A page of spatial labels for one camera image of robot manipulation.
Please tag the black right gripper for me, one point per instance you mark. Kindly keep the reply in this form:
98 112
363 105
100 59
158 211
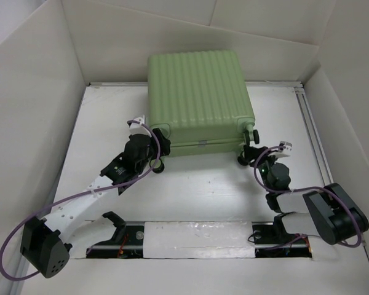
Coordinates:
250 152

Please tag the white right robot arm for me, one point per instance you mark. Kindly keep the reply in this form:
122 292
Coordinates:
336 218

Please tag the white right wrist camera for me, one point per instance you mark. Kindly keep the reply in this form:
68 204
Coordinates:
284 149

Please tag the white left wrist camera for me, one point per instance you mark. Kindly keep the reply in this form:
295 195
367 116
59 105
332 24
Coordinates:
136 126

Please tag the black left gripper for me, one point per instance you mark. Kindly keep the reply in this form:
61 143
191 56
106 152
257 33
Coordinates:
164 144

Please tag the black metal base rail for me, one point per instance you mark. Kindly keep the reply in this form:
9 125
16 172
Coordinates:
202 240

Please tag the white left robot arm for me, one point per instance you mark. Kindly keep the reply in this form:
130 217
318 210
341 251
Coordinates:
46 240

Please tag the green hard-shell suitcase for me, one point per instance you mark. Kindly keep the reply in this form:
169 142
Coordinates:
199 103

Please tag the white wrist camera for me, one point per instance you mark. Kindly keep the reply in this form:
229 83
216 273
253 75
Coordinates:
136 126
284 149

